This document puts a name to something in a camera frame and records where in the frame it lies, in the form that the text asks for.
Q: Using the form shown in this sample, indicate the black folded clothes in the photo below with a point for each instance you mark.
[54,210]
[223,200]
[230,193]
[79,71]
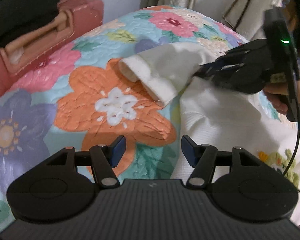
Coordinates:
[20,12]

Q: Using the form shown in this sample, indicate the floral quilted bedspread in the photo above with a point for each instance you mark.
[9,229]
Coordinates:
[102,85]

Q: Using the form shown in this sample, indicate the person's right hand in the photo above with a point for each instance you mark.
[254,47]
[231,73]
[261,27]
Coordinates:
[276,100]

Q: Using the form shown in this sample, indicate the cream knit sweater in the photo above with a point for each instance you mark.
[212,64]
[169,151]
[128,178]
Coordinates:
[215,120]

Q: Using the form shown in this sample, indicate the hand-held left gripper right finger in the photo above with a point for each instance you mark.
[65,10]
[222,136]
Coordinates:
[188,152]

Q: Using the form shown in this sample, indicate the brown hanging garment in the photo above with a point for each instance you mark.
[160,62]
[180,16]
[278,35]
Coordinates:
[292,17]

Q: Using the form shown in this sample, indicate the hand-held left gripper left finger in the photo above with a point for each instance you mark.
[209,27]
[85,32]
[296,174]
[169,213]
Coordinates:
[117,150]

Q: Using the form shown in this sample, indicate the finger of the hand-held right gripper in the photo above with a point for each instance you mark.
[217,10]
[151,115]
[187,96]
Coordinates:
[212,72]
[230,58]

